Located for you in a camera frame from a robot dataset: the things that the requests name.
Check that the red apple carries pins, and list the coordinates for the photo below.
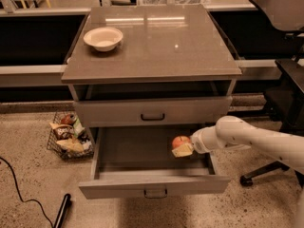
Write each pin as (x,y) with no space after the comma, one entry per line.
(181,142)

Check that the brown chip bag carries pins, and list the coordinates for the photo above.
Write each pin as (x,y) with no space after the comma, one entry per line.
(62,131)

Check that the black wire basket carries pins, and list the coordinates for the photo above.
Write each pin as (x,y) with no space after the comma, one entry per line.
(79,134)

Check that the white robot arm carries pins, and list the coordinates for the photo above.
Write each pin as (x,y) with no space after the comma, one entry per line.
(231,132)

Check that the white bowl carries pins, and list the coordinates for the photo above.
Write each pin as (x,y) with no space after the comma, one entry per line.
(103,39)

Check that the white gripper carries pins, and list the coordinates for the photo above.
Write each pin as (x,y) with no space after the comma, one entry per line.
(197,142)

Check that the black cylindrical floor leg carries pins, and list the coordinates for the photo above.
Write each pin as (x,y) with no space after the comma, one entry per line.
(66,202)

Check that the black office chair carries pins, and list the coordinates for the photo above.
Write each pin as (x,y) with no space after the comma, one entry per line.
(284,97)

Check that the red snack can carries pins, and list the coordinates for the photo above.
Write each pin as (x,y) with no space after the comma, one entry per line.
(69,119)

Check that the closed grey upper drawer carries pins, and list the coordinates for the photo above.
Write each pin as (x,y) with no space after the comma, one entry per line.
(152,111)

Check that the open grey lower drawer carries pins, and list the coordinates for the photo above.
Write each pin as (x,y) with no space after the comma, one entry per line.
(136,161)

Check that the yellow snack bag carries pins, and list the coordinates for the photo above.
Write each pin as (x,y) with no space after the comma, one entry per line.
(71,145)

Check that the grey drawer cabinet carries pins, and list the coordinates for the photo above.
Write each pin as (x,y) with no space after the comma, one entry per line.
(167,52)

